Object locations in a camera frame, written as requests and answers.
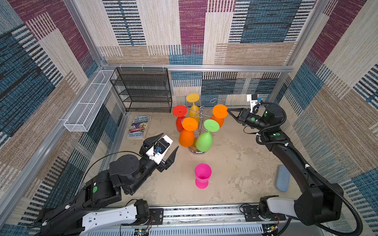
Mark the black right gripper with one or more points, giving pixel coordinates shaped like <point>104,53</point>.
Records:
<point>242,116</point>

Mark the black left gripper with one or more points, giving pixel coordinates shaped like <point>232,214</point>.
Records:
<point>162,166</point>

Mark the orange wine glass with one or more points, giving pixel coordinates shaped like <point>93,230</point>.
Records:
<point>187,135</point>
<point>219,114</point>

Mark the pink plastic wine glass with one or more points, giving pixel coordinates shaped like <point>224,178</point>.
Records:
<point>203,173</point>

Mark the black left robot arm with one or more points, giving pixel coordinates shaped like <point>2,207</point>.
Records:
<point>85,212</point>

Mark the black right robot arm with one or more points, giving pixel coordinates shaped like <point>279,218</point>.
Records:
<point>320,201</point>

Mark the orange wine glass front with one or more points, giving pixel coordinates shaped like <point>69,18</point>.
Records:
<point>187,135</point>

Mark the chrome wine glass rack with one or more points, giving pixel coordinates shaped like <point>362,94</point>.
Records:
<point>203,116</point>

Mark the green plastic wine glass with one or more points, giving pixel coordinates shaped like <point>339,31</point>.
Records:
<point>205,140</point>

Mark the yellow plastic wine glass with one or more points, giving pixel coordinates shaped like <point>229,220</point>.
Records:
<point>193,110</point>

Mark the red plastic wine glass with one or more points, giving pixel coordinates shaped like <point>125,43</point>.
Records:
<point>179,112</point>

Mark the black mesh shelf rack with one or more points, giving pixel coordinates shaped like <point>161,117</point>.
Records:
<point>143,89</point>

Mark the treehouse paperback book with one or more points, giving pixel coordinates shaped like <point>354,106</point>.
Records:
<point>138,128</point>

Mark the blue grey sponge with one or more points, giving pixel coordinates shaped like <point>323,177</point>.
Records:
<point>282,179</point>

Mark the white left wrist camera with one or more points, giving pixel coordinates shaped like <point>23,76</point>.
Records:
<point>157,152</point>

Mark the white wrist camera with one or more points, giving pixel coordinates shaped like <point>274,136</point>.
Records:
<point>254,102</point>
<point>157,152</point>

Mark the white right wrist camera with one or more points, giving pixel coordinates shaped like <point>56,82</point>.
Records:
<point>254,102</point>

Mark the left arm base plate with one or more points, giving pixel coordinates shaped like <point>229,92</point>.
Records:
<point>156,216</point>

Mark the aluminium mounting rail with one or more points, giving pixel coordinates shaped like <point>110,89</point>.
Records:
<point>209,220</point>

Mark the white wire mesh basket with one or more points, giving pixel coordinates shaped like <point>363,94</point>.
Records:
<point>86,110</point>

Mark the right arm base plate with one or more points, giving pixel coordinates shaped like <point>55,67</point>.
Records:
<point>252,213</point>

